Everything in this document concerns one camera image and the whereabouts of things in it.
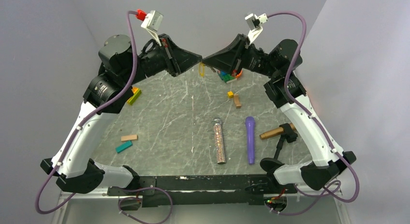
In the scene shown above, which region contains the gold microphone on stand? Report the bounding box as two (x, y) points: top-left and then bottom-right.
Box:
(259, 123), (296, 140)

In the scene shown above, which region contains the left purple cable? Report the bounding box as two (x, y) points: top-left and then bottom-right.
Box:
(34, 10), (142, 215)

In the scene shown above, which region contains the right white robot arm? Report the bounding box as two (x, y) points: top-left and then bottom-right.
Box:
(203, 34), (356, 193)

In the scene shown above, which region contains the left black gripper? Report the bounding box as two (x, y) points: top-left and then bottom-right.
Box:
(123, 34), (204, 87)

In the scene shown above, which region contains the purple cable under table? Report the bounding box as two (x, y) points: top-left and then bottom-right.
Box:
(117, 186), (174, 224)

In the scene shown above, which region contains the orange yellow triangle toy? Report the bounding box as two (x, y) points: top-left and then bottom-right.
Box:
(127, 87), (142, 105)

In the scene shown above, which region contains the teal wooden block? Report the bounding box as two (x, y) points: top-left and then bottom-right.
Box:
(115, 140), (132, 153)

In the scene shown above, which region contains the orange horseshoe with lego blocks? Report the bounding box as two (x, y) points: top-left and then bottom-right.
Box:
(217, 70), (243, 84)

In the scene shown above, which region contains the purple microphone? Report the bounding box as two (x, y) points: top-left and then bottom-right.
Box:
(245, 117), (255, 164)

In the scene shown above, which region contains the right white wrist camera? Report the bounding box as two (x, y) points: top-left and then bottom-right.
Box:
(245, 14), (268, 45)

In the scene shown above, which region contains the small tan wooden block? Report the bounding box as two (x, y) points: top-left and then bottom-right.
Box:
(233, 94), (242, 109)

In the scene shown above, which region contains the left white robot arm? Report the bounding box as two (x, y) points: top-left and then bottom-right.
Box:
(41, 34), (202, 195)

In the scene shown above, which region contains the small yellow cube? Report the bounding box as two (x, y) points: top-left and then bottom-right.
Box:
(227, 91), (234, 99)

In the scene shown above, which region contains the glitter microphone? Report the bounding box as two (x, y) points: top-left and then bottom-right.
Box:
(212, 117), (226, 164)

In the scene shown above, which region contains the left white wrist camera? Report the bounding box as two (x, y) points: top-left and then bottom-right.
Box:
(135, 9), (163, 45)

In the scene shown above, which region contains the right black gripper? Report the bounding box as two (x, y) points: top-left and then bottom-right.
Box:
(204, 33), (279, 78)

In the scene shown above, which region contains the black microphone stand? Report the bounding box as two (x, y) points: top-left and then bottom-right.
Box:
(260, 129), (298, 173)

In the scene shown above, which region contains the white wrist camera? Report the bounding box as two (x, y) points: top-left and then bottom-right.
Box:
(135, 9), (163, 45)
(245, 14), (268, 45)

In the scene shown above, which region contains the black front rail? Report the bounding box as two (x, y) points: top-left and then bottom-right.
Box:
(107, 174), (298, 208)

